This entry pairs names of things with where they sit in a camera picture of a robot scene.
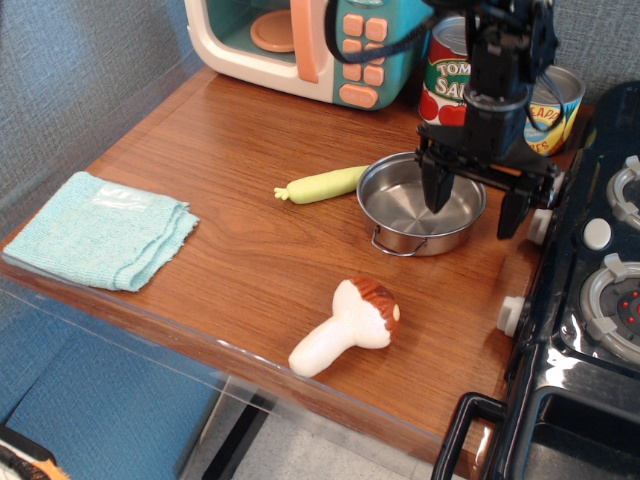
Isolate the black toy stove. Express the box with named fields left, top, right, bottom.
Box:
left=432, top=81, right=639, bottom=479

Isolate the stainless steel pot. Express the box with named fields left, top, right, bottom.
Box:
left=356, top=152, right=486, bottom=257

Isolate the teal toy microwave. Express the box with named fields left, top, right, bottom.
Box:
left=185, top=1, right=432, bottom=111

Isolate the toy mushroom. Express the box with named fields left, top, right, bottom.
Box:
left=288, top=276, right=401, bottom=377

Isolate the black sleeved cable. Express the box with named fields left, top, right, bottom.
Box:
left=324, top=0, right=431, bottom=65

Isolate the pineapple slices can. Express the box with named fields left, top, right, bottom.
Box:
left=524, top=66, right=585, bottom=156

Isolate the tomato sauce can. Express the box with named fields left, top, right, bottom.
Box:
left=419, top=16, right=471, bottom=126

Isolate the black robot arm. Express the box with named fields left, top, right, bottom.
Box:
left=416, top=1, right=560, bottom=239

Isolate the orange furry object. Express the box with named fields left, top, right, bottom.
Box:
left=1, top=425, right=69, bottom=480

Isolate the green handled metal spoon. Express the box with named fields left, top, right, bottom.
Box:
left=273, top=165, right=368, bottom=205

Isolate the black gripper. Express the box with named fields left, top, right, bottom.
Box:
left=416, top=97, right=559, bottom=240

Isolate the light blue folded cloth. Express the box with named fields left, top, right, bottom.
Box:
left=3, top=171, right=199, bottom=292

